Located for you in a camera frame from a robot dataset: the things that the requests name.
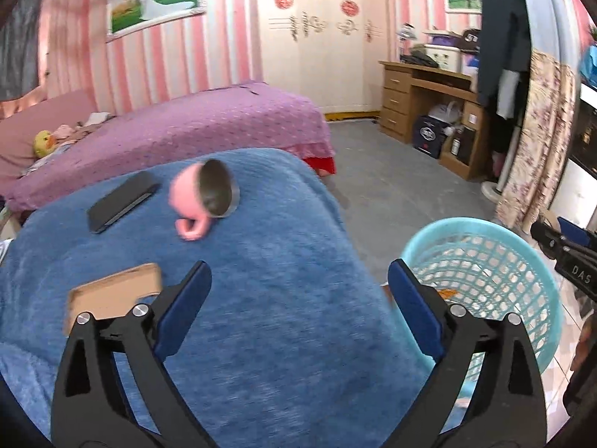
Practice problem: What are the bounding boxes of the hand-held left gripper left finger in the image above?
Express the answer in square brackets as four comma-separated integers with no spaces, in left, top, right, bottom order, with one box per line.
[50,260,218,448]

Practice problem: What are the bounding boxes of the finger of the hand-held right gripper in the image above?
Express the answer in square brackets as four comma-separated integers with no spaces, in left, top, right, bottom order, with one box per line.
[556,217,593,248]
[530,221,567,262]

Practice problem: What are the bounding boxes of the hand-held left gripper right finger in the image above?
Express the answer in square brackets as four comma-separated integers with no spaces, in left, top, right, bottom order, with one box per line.
[388,258,547,448]

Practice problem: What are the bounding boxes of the teal plastic basket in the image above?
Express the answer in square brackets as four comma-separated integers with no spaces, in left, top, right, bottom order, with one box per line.
[401,217,563,397]

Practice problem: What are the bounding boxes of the white board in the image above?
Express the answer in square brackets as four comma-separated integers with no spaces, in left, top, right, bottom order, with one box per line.
[550,159,597,234]

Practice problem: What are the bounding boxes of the brown cardboard piece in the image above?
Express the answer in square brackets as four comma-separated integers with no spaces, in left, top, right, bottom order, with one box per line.
[63,262,163,337]

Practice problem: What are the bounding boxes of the floral curtain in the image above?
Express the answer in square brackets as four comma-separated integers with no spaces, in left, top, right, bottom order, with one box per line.
[495,49,581,239]

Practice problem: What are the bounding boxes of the blue fleece blanket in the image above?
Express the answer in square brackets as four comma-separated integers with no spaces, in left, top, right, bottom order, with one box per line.
[0,148,467,448]

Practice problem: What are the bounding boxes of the pink mug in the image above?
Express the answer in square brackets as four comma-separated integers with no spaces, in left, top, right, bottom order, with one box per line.
[169,159,241,242]

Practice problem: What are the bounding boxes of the black cardboard box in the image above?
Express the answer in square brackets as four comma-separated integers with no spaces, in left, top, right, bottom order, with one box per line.
[413,114,451,159]

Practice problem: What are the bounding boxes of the white appliance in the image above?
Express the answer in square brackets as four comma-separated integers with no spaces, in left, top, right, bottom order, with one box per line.
[429,100,462,127]

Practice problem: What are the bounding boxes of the purple dotted bed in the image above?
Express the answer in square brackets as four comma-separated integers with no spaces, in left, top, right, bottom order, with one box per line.
[0,81,337,225]

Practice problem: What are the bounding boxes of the wooden desk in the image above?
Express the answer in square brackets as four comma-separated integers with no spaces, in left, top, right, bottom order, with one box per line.
[379,60,490,182]

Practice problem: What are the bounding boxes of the white storage box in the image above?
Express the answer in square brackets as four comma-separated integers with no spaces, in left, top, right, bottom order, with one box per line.
[424,44,462,73]

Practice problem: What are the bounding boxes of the dark hanging jacket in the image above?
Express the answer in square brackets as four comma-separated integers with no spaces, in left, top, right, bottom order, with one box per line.
[476,0,532,119]

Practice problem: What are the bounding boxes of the pile of pink clothes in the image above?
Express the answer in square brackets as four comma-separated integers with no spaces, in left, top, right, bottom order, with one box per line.
[53,112,117,143]

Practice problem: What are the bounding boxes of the dark clothes on desk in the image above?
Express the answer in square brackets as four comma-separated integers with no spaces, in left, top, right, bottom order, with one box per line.
[400,51,439,68]

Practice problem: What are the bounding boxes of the yellow duck plush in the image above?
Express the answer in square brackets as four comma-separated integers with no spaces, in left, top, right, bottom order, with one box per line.
[32,131,57,157]

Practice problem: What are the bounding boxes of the purple box lid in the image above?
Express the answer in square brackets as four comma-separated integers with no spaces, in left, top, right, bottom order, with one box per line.
[424,30,460,46]

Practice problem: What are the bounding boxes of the pink headboard cover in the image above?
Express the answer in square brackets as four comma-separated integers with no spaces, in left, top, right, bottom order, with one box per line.
[0,90,99,178]

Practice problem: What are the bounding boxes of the white wardrobe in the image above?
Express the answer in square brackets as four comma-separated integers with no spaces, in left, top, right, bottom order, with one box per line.
[256,0,390,115]

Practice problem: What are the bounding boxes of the framed wedding picture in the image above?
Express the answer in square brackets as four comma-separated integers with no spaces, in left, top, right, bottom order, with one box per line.
[106,0,207,43]

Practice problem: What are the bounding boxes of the grey window curtain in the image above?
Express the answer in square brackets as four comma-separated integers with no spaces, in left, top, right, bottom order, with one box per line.
[0,0,45,101]

